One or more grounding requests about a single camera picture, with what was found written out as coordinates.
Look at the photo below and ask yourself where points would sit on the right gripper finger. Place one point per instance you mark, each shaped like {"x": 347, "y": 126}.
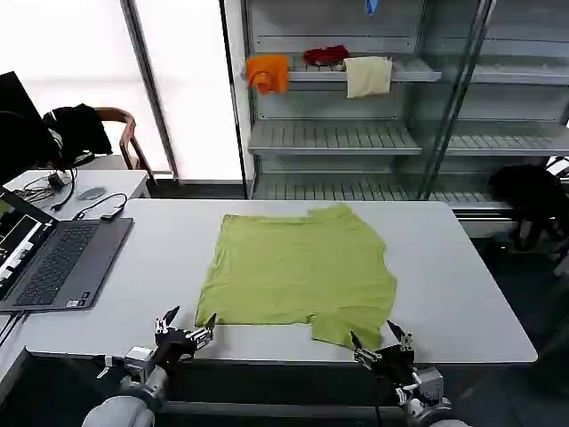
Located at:
{"x": 402, "y": 338}
{"x": 364, "y": 353}

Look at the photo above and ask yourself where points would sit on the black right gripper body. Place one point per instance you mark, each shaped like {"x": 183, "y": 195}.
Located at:
{"x": 395, "y": 362}

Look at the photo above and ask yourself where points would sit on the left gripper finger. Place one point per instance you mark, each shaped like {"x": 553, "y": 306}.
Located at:
{"x": 165, "y": 322}
{"x": 202, "y": 335}

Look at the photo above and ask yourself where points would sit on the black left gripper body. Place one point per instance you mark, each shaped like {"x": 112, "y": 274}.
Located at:
{"x": 171, "y": 347}

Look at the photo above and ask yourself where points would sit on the green t-shirt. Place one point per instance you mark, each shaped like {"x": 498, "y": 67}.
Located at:
{"x": 298, "y": 267}

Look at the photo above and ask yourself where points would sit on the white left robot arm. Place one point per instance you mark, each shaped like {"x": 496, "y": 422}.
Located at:
{"x": 124, "y": 409}

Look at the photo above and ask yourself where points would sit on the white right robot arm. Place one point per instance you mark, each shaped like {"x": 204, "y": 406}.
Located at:
{"x": 429, "y": 396}

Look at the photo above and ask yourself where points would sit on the grey laptop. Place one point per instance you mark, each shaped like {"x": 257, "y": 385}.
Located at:
{"x": 66, "y": 262}

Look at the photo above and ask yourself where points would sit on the small white desk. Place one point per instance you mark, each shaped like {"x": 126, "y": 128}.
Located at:
{"x": 120, "y": 182}

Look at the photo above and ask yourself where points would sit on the grey computer mouse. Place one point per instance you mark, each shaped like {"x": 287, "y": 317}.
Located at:
{"x": 92, "y": 193}

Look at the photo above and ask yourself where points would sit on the black bag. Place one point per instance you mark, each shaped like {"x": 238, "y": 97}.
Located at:
{"x": 529, "y": 195}

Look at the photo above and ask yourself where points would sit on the brown wooden chair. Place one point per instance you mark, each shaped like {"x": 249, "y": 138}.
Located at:
{"x": 129, "y": 133}

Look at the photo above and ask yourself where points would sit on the grey metal shelf with clothes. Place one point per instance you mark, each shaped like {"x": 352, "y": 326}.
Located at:
{"x": 338, "y": 138}

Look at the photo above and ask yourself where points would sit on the black jacket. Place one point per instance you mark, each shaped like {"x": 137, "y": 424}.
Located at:
{"x": 80, "y": 129}

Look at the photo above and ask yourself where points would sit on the black monitor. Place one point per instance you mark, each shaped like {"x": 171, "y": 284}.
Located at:
{"x": 20, "y": 124}

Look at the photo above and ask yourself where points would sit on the grey metal table frame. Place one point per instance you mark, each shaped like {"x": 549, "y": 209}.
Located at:
{"x": 266, "y": 409}

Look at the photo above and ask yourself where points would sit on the grey metal window post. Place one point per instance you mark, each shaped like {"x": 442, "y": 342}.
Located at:
{"x": 151, "y": 89}

